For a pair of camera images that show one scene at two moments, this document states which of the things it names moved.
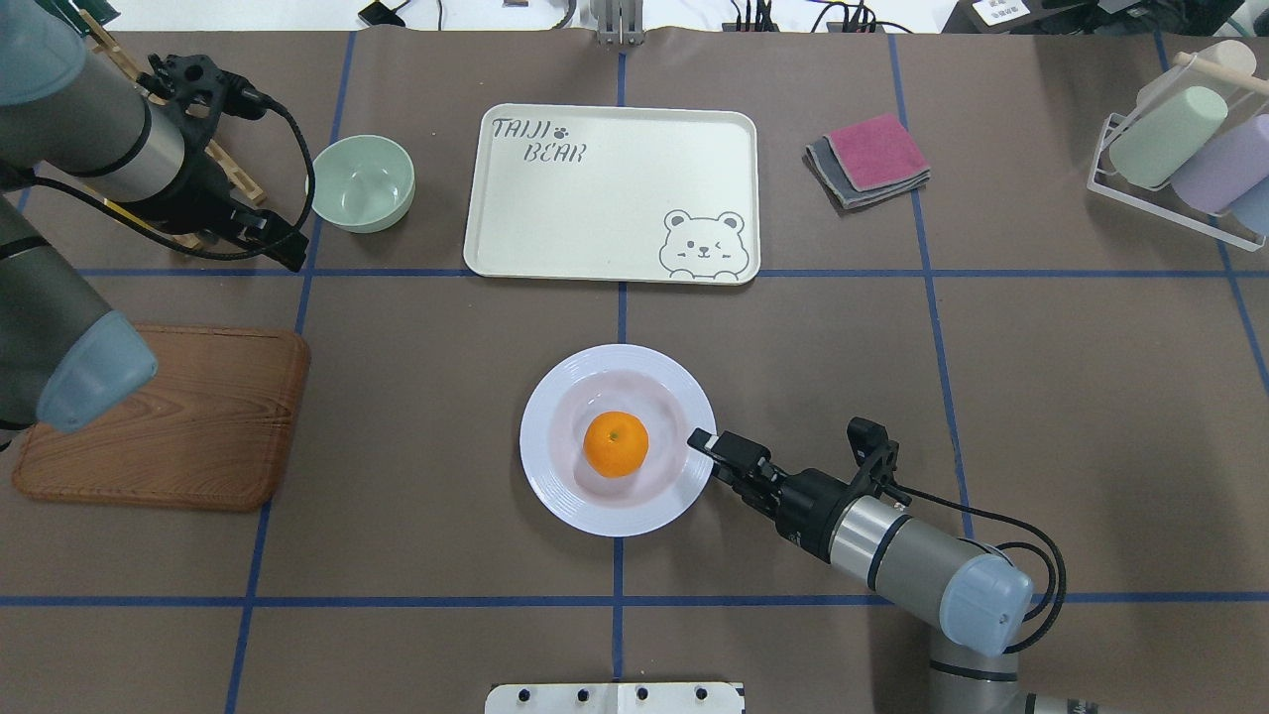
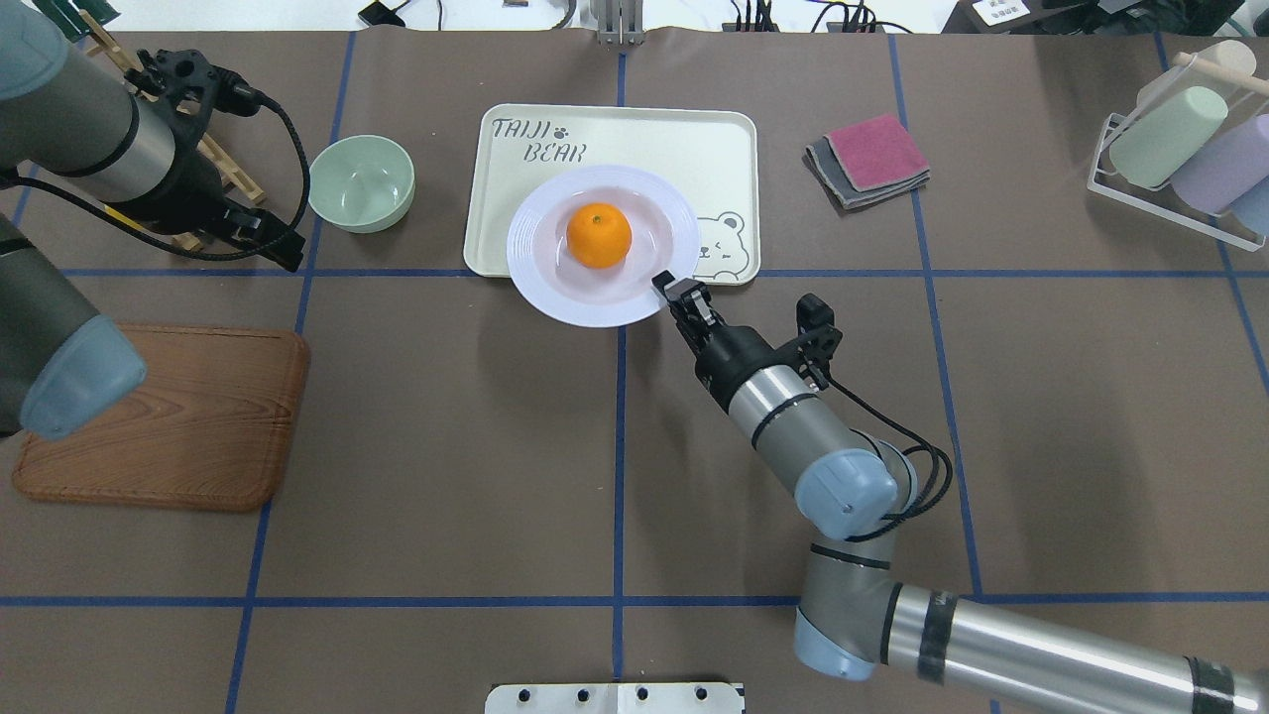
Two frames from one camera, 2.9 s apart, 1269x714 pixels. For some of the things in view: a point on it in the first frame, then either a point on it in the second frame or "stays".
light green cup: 1157,148 stays
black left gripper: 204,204 stays
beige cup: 1231,54 stays
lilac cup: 1230,164 stays
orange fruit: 616,444 -> 599,235
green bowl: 362,183 stays
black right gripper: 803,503 -> 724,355
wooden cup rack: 241,183 stays
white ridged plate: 604,440 -> 664,239
